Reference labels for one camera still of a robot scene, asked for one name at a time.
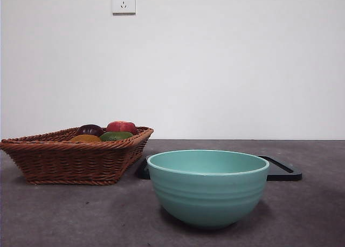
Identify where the teal ribbed bowl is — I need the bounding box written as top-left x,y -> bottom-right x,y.
147,149 -> 270,230

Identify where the brown kiwifruit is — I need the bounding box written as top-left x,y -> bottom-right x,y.
69,134 -> 102,143

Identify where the red apple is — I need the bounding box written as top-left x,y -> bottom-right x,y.
106,120 -> 137,135

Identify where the green fruit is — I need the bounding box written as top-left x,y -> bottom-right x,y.
99,131 -> 135,142

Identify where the dark purple fruit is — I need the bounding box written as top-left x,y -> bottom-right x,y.
76,124 -> 104,136

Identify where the brown wicker basket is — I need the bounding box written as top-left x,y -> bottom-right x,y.
0,126 -> 155,185

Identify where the black rectangular tray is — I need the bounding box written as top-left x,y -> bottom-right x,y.
136,155 -> 302,182

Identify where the white wall socket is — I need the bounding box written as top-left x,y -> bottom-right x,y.
112,0 -> 136,16

